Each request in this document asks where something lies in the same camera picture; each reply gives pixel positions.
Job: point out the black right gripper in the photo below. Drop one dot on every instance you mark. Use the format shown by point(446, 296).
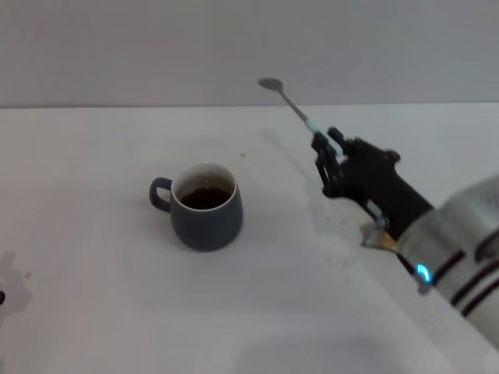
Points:
point(374, 183)

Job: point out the dark grey ceramic mug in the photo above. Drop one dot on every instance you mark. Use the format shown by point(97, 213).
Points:
point(206, 230)

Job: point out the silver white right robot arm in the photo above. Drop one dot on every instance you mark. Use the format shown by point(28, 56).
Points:
point(460, 233)

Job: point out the light notched wooden block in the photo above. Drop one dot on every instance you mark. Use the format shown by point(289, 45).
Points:
point(384, 241)

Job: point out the dark coffee liquid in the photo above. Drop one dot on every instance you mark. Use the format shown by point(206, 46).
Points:
point(206, 198)

